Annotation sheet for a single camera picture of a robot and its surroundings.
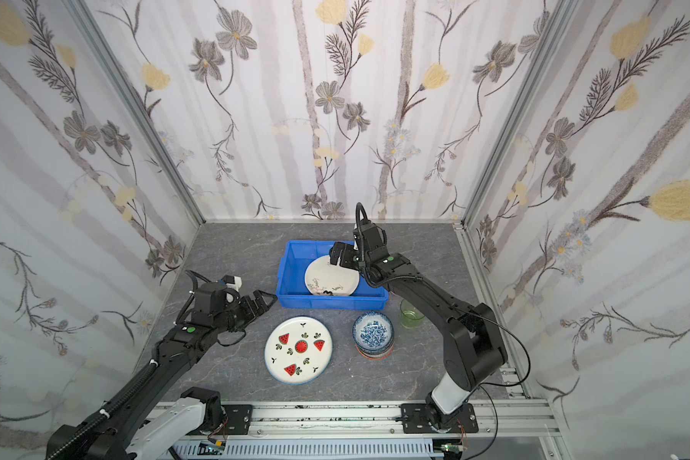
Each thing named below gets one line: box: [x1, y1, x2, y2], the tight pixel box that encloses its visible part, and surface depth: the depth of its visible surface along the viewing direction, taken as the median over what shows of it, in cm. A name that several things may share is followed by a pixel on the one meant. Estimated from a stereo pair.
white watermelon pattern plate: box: [264, 315, 334, 386], surface depth 86 cm
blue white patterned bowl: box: [352, 310, 394, 354], surface depth 83 cm
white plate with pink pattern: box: [303, 254, 361, 297], surface depth 101 cm
